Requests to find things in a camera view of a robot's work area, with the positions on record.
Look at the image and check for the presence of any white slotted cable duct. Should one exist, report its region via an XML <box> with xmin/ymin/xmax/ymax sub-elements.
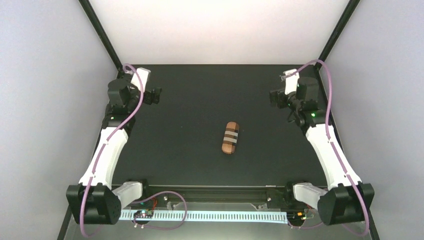
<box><xmin>119</xmin><ymin>209</ymin><xmax>288</xmax><ymax>224</ymax></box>

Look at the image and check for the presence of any left rear frame post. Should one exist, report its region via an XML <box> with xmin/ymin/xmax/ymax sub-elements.
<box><xmin>78</xmin><ymin>0</ymin><xmax>123</xmax><ymax>72</ymax></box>

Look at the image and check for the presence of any black aluminium frame rail front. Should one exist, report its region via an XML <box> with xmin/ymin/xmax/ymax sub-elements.
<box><xmin>135</xmin><ymin>185</ymin><xmax>294</xmax><ymax>204</ymax></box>

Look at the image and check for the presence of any brown plaid glasses case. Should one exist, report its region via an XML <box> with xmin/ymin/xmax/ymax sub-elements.
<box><xmin>221</xmin><ymin>121</ymin><xmax>240</xmax><ymax>155</ymax></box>

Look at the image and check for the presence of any right rear frame post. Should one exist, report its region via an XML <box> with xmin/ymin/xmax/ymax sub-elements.
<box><xmin>318</xmin><ymin>0</ymin><xmax>361</xmax><ymax>62</ymax></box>

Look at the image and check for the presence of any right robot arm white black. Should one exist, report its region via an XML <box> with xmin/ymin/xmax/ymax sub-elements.
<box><xmin>269</xmin><ymin>76</ymin><xmax>375</xmax><ymax>226</ymax></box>

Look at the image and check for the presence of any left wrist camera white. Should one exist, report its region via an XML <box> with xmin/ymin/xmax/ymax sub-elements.
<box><xmin>130</xmin><ymin>67</ymin><xmax>151</xmax><ymax>93</ymax></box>

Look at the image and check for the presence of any frame post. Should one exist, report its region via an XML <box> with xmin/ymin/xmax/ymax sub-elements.
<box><xmin>78</xmin><ymin>0</ymin><xmax>123</xmax><ymax>72</ymax></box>
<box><xmin>318</xmin><ymin>0</ymin><xmax>361</xmax><ymax>62</ymax></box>

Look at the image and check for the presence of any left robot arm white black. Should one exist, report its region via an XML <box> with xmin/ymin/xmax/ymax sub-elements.
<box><xmin>66</xmin><ymin>78</ymin><xmax>162</xmax><ymax>225</ymax></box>

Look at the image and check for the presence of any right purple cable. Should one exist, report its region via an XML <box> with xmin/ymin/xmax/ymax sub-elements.
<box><xmin>280</xmin><ymin>58</ymin><xmax>371</xmax><ymax>237</ymax></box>

